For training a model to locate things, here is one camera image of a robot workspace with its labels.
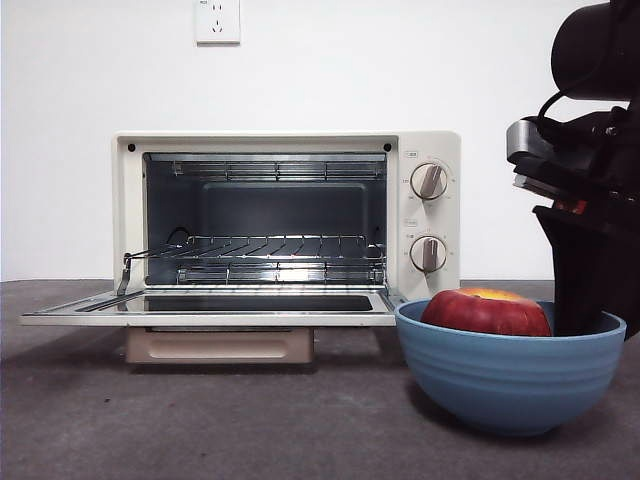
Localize red apple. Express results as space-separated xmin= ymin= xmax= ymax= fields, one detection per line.
xmin=420 ymin=287 xmax=553 ymax=338

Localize metal wire oven rack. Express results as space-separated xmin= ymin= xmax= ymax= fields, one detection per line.
xmin=130 ymin=233 xmax=388 ymax=262

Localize glass oven door with handle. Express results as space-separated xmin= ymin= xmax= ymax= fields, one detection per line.
xmin=19 ymin=289 xmax=402 ymax=366

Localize black camera cable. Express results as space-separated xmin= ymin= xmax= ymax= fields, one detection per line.
xmin=536 ymin=91 xmax=572 ymax=132

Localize blue ribbed bowl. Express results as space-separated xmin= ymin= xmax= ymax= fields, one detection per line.
xmin=394 ymin=298 xmax=628 ymax=437

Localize beige oven knob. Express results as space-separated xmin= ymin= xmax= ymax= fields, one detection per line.
xmin=409 ymin=235 xmax=449 ymax=274
xmin=409 ymin=162 xmax=450 ymax=202

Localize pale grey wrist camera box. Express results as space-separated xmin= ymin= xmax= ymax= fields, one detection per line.
xmin=505 ymin=118 xmax=559 ymax=167

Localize cream Toshiba toaster oven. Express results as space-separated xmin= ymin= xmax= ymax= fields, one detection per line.
xmin=112 ymin=130 xmax=462 ymax=307

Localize white wall socket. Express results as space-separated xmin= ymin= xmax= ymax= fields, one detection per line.
xmin=195 ymin=0 xmax=242 ymax=47

